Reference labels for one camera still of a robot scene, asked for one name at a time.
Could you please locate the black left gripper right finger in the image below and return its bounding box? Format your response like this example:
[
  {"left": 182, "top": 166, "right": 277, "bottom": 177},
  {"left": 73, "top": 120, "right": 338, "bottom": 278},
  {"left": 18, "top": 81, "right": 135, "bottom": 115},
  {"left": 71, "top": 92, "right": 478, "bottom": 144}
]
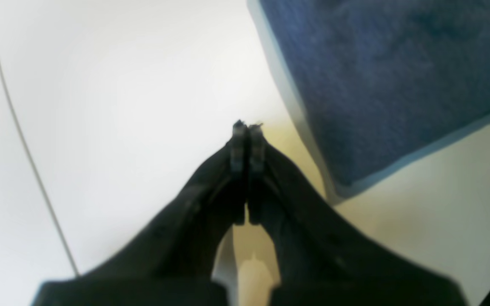
[{"left": 247, "top": 125, "right": 466, "bottom": 306}]

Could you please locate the blue T-shirt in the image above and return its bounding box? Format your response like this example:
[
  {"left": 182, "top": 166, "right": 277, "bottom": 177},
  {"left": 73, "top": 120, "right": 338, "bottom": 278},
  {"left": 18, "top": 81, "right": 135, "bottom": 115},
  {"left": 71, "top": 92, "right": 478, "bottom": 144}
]
[{"left": 246, "top": 0, "right": 490, "bottom": 198}]

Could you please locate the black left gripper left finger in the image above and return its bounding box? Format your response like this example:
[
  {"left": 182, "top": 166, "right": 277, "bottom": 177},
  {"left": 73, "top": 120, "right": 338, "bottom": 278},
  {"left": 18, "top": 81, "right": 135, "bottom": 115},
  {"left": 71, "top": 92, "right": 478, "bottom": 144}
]
[{"left": 33, "top": 122, "right": 248, "bottom": 306}]

